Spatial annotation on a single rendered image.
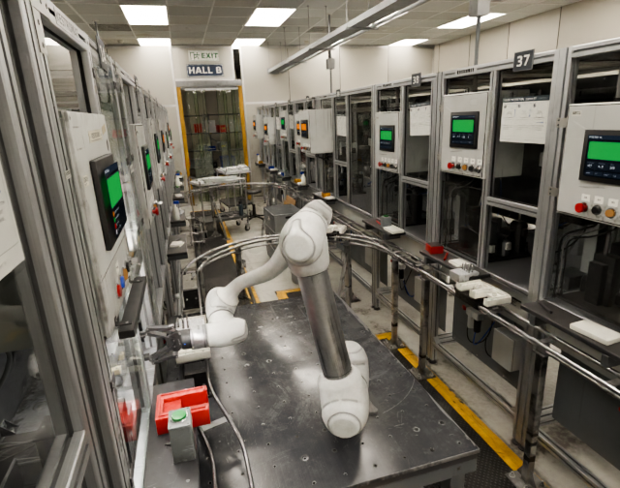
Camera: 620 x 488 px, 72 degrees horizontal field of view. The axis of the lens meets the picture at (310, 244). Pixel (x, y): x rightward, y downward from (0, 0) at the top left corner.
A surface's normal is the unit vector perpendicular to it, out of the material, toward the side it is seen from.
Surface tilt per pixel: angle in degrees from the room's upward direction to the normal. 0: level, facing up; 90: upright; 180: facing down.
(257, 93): 90
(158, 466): 0
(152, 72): 90
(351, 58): 90
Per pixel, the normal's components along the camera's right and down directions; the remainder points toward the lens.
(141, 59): 0.28, 0.26
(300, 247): -0.15, 0.19
